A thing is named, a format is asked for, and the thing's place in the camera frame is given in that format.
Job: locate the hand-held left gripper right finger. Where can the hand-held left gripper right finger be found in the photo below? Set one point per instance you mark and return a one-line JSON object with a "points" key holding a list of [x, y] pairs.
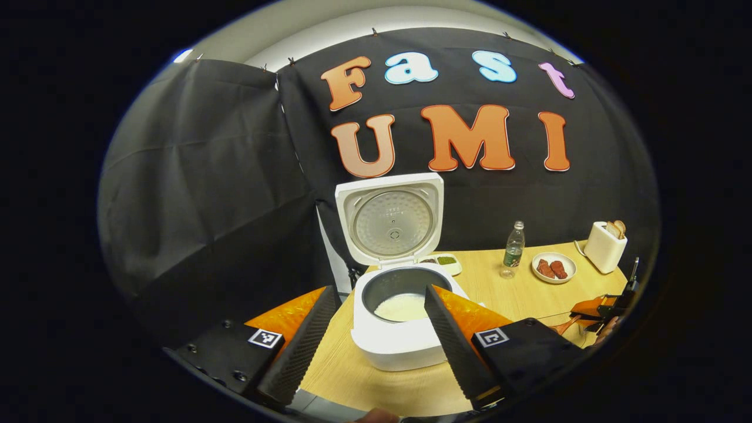
{"points": [[455, 352]]}

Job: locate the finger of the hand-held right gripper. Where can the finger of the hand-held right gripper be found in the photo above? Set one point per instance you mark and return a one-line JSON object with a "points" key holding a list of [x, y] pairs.
{"points": [[587, 307]]}

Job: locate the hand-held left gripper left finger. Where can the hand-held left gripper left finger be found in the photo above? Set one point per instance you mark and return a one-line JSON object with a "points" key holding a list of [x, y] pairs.
{"points": [[305, 352]]}

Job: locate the brown wooden spoon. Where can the brown wooden spoon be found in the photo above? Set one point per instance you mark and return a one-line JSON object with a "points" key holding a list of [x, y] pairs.
{"points": [[567, 325]]}

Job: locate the white rice cooker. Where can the white rice cooker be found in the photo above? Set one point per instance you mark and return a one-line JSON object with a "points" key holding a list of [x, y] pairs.
{"points": [[393, 352]]}

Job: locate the white round plate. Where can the white round plate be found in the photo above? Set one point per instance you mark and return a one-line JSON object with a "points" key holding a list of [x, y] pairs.
{"points": [[554, 281]]}

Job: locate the red meat piece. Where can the red meat piece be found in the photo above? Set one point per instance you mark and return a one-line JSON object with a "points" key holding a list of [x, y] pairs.
{"points": [[559, 270], [546, 269]]}

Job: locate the white toaster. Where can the white toaster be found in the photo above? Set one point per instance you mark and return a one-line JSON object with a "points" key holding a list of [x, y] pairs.
{"points": [[602, 252]]}

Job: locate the toasted bread slice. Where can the toasted bread slice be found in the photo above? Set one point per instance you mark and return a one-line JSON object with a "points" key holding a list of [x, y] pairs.
{"points": [[621, 227], [611, 230]]}

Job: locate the white divided condiment dish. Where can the white divided condiment dish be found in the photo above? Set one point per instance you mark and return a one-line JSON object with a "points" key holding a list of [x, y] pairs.
{"points": [[449, 261]]}

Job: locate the clear plastic water bottle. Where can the clear plastic water bottle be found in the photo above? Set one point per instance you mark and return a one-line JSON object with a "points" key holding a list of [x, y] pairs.
{"points": [[513, 252]]}

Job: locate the black backdrop cloth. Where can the black backdrop cloth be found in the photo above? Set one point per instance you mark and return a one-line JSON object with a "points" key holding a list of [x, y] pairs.
{"points": [[205, 176]]}

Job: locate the long ceiling light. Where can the long ceiling light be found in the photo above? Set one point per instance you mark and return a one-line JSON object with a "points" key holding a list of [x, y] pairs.
{"points": [[183, 56]]}

